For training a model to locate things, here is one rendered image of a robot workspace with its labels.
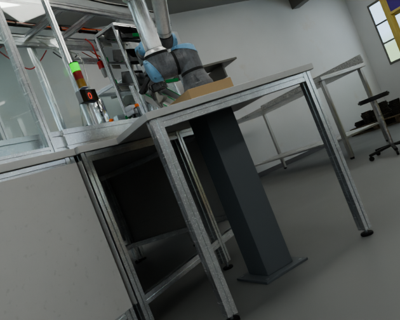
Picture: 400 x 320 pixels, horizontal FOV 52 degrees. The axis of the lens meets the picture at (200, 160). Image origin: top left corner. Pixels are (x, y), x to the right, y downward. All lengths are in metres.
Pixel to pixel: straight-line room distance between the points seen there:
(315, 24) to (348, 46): 0.95
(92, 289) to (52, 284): 0.17
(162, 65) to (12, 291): 1.14
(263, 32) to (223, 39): 0.96
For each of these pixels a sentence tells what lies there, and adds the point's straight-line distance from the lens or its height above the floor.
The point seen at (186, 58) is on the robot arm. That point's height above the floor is 1.09.
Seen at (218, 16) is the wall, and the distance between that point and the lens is 8.03.
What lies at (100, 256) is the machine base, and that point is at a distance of 1.73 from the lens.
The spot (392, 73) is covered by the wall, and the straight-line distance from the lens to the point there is 9.93.
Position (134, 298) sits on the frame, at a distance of 1.81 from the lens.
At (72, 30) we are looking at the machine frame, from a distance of 3.84.
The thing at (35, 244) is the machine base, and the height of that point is 0.56.
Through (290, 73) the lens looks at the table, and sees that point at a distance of 1.98.
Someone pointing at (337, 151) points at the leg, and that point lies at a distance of 2.07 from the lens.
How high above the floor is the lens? 0.61
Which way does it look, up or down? 1 degrees up
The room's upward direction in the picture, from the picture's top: 22 degrees counter-clockwise
